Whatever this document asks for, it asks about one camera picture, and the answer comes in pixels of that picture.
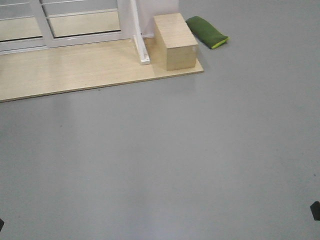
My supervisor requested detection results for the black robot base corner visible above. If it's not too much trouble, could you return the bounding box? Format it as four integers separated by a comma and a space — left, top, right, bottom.
0, 219, 5, 231
310, 201, 320, 221

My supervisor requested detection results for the white-framed sliding glass door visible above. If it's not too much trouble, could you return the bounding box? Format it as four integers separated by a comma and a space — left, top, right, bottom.
29, 0, 134, 48

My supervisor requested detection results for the white door frame post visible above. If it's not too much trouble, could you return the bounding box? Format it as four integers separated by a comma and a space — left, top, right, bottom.
129, 0, 151, 65

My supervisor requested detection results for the fixed white glass door panel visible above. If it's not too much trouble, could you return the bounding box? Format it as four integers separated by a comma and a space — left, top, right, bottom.
0, 0, 47, 55

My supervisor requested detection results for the light wooden base platform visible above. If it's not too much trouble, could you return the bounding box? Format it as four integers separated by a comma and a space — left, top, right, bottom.
0, 38, 204, 102

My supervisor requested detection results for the light wooden box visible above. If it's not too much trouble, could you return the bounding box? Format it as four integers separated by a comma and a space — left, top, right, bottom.
153, 13, 198, 71

